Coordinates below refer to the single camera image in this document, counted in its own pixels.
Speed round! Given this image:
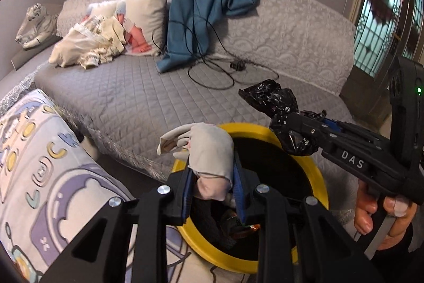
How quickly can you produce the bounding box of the black plastic bag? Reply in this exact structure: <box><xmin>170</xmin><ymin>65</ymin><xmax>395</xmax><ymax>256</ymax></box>
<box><xmin>238</xmin><ymin>79</ymin><xmax>320</xmax><ymax>157</ymax></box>

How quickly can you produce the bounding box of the white tiger plush toy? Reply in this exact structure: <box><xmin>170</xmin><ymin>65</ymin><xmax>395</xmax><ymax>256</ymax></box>
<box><xmin>15</xmin><ymin>3</ymin><xmax>60</xmax><ymax>49</ymax></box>

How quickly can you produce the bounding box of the grey cushion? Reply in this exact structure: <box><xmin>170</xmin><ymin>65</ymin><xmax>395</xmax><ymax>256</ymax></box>
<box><xmin>11</xmin><ymin>44</ymin><xmax>62</xmax><ymax>71</ymax></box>

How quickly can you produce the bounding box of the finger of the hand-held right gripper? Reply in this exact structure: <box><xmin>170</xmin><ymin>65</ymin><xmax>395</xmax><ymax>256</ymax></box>
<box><xmin>285</xmin><ymin>112</ymin><xmax>342</xmax><ymax>156</ymax></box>
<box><xmin>300</xmin><ymin>109</ymin><xmax>390</xmax><ymax>151</ymax></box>

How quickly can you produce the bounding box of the large baby print pillow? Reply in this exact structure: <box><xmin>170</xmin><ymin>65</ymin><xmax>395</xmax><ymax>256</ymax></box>
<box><xmin>124</xmin><ymin>0</ymin><xmax>169</xmax><ymax>56</ymax></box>

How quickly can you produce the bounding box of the small baby print pillow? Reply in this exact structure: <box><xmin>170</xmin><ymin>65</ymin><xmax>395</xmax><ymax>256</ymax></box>
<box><xmin>87</xmin><ymin>0</ymin><xmax>126</xmax><ymax>21</ymax></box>

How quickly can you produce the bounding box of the orange snack packet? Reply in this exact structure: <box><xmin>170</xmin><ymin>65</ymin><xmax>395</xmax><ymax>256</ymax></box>
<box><xmin>232</xmin><ymin>221</ymin><xmax>260</xmax><ymax>237</ymax></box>

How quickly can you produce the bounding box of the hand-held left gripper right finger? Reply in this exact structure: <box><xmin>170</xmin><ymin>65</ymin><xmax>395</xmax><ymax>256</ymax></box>
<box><xmin>232</xmin><ymin>159</ymin><xmax>375</xmax><ymax>283</ymax></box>

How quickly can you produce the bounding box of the yellow trash bin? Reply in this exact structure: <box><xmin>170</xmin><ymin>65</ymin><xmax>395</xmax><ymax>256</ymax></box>
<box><xmin>172</xmin><ymin>122</ymin><xmax>330</xmax><ymax>274</ymax></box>

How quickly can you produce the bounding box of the grey quilted sofa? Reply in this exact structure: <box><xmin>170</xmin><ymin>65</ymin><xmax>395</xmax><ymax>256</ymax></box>
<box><xmin>35</xmin><ymin>0</ymin><xmax>358</xmax><ymax>181</ymax></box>

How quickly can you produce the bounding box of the grey lace-trim bed cover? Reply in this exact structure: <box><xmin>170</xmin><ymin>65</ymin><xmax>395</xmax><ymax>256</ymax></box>
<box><xmin>0</xmin><ymin>62</ymin><xmax>40</xmax><ymax>111</ymax></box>

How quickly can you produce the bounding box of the person's right forearm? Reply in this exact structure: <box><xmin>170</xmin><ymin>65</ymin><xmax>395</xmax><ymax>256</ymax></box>
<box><xmin>371</xmin><ymin>223</ymin><xmax>424</xmax><ymax>283</ymax></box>

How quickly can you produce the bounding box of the black cable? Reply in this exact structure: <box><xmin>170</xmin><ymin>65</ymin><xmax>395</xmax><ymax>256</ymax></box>
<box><xmin>152</xmin><ymin>13</ymin><xmax>280</xmax><ymax>91</ymax></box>

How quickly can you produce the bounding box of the cream cloth pile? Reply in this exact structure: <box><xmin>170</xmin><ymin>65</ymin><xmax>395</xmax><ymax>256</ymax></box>
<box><xmin>48</xmin><ymin>14</ymin><xmax>128</xmax><ymax>69</ymax></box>

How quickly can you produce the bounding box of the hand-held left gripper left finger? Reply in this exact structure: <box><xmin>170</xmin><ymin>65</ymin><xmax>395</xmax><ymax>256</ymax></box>
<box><xmin>40</xmin><ymin>168</ymin><xmax>194</xmax><ymax>283</ymax></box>

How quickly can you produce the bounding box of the light grey cloth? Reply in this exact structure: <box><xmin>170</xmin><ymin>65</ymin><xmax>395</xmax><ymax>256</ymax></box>
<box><xmin>159</xmin><ymin>123</ymin><xmax>234</xmax><ymax>201</ymax></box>

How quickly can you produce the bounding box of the person's right hand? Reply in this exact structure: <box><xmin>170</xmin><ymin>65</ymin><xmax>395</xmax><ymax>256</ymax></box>
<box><xmin>354</xmin><ymin>178</ymin><xmax>418</xmax><ymax>250</ymax></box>

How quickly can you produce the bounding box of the stained glass door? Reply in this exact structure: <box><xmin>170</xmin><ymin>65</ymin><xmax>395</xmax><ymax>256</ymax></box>
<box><xmin>344</xmin><ymin>0</ymin><xmax>424</xmax><ymax>105</ymax></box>

